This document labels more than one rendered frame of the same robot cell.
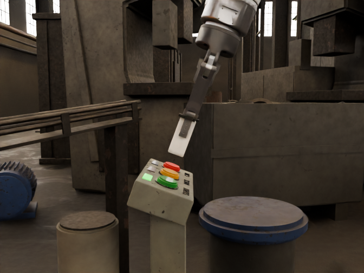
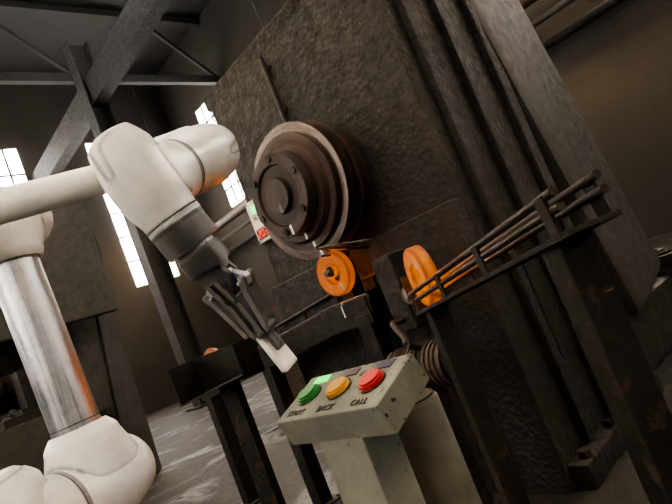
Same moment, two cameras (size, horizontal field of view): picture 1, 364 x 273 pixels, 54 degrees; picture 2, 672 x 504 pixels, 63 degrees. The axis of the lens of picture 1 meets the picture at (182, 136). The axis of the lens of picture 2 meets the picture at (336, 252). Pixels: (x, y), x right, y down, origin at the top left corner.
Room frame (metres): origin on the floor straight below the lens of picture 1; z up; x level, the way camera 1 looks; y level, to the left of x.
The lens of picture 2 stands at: (1.36, -0.52, 0.73)
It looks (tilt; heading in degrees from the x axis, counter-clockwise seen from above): 5 degrees up; 134
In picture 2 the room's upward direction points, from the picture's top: 22 degrees counter-clockwise
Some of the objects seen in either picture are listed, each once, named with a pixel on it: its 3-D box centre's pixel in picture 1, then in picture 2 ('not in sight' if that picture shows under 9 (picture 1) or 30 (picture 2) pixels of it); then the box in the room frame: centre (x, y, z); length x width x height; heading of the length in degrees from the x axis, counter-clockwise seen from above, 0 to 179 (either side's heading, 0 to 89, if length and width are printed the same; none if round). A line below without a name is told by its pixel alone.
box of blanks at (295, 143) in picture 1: (261, 153); not in sight; (2.48, -0.56, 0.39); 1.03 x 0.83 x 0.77; 104
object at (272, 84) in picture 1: (280, 118); not in sight; (4.12, -1.15, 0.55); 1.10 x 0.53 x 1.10; 19
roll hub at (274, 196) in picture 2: not in sight; (282, 195); (0.06, 0.68, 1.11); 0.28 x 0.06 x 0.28; 179
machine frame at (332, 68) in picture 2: not in sight; (404, 231); (0.07, 1.21, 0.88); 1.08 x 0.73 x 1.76; 179
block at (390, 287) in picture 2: not in sight; (403, 289); (0.30, 0.79, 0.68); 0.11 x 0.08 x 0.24; 89
